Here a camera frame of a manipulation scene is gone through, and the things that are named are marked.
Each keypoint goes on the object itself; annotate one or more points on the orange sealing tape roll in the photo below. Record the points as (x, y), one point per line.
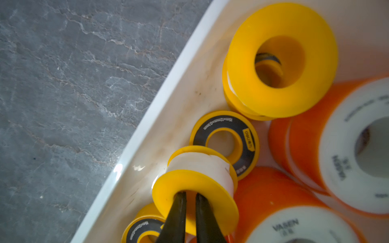
(340, 147)
(269, 207)

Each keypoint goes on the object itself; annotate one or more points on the yellow black tape roll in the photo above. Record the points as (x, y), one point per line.
(146, 227)
(247, 147)

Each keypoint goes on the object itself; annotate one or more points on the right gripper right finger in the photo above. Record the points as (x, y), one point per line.
(207, 229)

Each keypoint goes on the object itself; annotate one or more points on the white plastic storage box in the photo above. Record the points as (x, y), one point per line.
(193, 88)

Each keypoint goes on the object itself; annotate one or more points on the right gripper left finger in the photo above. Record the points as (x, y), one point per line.
(174, 227)

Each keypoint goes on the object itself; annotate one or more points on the yellow sealing tape roll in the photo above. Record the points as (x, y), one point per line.
(199, 170)
(281, 61)

